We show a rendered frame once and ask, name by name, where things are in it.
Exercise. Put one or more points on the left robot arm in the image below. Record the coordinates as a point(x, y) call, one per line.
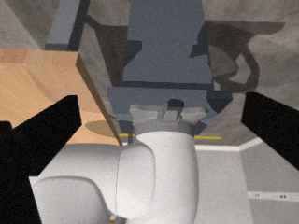
point(119, 220)

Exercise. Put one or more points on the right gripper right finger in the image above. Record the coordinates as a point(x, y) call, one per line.
point(275, 123)

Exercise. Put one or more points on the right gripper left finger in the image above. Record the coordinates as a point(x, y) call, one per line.
point(32, 144)

